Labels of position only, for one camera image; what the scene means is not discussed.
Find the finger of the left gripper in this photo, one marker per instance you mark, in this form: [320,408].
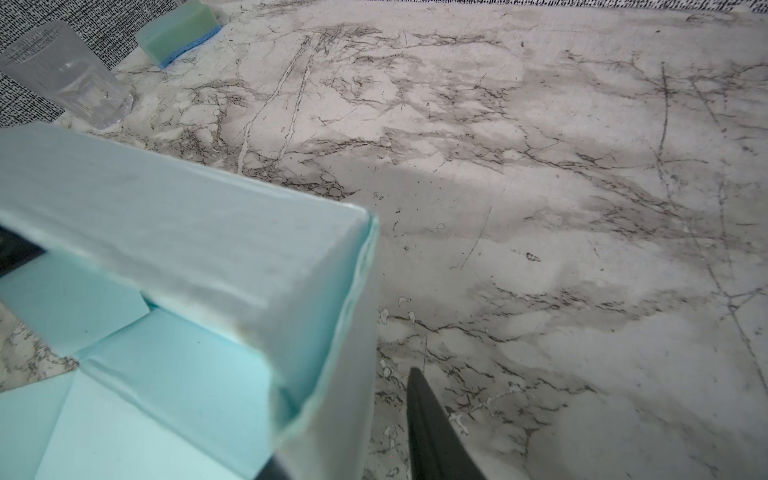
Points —
[16,251]

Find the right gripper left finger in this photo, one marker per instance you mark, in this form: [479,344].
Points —
[272,470]

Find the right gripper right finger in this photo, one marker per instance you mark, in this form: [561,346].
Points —
[436,452]

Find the light blue paper box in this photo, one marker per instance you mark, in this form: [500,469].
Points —
[220,325]

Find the teal sponge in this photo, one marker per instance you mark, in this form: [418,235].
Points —
[184,28]

